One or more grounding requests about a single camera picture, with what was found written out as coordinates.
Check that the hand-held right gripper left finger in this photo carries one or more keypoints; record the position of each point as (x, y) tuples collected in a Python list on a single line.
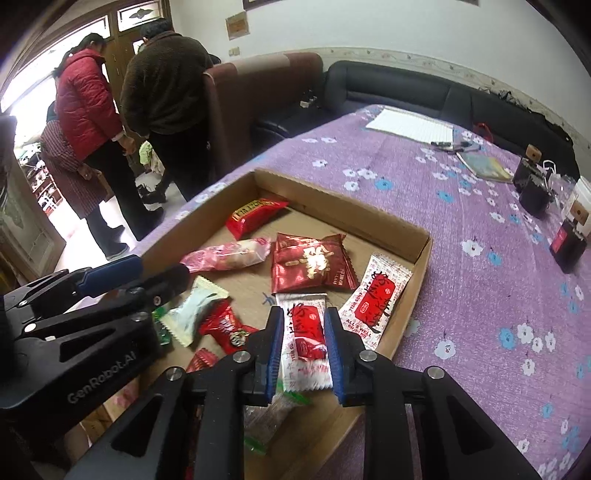
[(276, 346)]

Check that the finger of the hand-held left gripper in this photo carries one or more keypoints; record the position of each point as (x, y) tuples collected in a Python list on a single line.
[(111, 273), (166, 284)]

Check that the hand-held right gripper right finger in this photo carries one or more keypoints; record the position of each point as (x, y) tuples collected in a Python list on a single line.
[(333, 350)]

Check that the white packet with red label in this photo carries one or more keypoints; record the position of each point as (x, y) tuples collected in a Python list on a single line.
[(304, 341), (376, 300)]

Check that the pale green snack packet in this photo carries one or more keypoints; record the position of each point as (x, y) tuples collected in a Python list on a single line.
[(196, 311)]

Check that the small green candy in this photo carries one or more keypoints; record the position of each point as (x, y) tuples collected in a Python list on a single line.
[(161, 332)]

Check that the small red candy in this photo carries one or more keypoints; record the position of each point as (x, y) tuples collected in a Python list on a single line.
[(202, 361), (226, 330)]

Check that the shallow cardboard box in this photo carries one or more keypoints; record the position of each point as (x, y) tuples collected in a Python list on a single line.
[(249, 286)]

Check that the pink clear snack packet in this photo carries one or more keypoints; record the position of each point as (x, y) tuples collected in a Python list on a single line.
[(226, 256)]

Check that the clear packet with green ends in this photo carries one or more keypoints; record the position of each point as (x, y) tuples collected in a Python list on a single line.
[(268, 415)]

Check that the dark red snack packet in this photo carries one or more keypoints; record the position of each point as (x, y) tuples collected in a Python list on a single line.
[(309, 263)]

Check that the red packet with gold-edged label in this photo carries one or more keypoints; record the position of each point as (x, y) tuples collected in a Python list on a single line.
[(254, 216)]

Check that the yellow-green cloth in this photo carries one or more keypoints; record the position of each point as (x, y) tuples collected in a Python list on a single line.
[(148, 156)]

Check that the purple floral tablecloth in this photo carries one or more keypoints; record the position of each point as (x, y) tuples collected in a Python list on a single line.
[(461, 300)]

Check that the brown armchair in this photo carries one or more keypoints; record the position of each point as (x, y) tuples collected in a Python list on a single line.
[(258, 87)]

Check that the wooden door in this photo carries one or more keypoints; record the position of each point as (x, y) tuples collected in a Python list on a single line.
[(121, 50)]

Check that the pens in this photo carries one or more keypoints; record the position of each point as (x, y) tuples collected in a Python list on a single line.
[(455, 146)]

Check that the thin book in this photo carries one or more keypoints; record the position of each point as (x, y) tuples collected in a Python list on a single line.
[(485, 167)]

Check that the white paper sheet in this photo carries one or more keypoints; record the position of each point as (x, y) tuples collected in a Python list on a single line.
[(411, 122)]

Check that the black device with red label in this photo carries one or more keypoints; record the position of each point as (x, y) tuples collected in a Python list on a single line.
[(568, 247)]

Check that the black leather sofa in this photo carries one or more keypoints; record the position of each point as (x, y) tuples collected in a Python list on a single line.
[(392, 83)]

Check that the white and pink packet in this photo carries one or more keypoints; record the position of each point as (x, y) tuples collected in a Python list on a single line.
[(582, 198)]

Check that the framed wall plaque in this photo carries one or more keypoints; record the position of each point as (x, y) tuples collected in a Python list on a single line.
[(238, 25)]

